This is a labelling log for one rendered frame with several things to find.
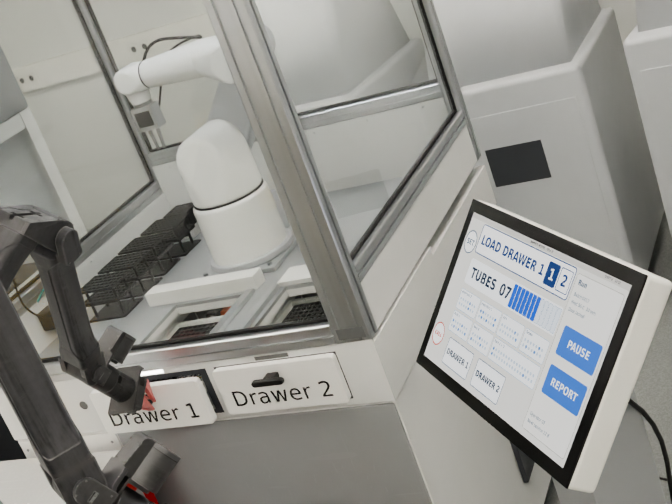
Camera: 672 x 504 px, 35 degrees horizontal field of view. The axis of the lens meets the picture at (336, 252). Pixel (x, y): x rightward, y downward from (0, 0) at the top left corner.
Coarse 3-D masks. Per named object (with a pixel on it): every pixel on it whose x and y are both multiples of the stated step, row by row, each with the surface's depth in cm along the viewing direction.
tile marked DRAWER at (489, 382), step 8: (480, 360) 174; (480, 368) 173; (488, 368) 171; (472, 376) 175; (480, 376) 173; (488, 376) 171; (496, 376) 169; (504, 376) 167; (472, 384) 174; (480, 384) 172; (488, 384) 170; (496, 384) 168; (480, 392) 172; (488, 392) 170; (496, 392) 167; (496, 400) 167
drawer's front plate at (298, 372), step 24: (288, 360) 220; (312, 360) 217; (336, 360) 216; (216, 384) 229; (240, 384) 226; (288, 384) 222; (312, 384) 220; (336, 384) 218; (240, 408) 230; (264, 408) 227; (288, 408) 225
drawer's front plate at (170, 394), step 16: (160, 384) 231; (176, 384) 229; (192, 384) 227; (96, 400) 240; (160, 400) 233; (176, 400) 231; (192, 400) 230; (208, 400) 230; (112, 416) 240; (128, 416) 238; (144, 416) 237; (160, 416) 235; (208, 416) 230; (112, 432) 243
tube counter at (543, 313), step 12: (504, 276) 174; (504, 288) 173; (516, 288) 170; (504, 300) 172; (516, 300) 169; (528, 300) 166; (540, 300) 163; (516, 312) 168; (528, 312) 165; (540, 312) 162; (552, 312) 159; (540, 324) 161; (552, 324) 158
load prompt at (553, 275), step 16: (480, 240) 183; (496, 240) 179; (512, 240) 174; (496, 256) 177; (512, 256) 173; (528, 256) 169; (544, 256) 165; (512, 272) 172; (528, 272) 168; (544, 272) 164; (560, 272) 160; (576, 272) 156; (544, 288) 163; (560, 288) 159
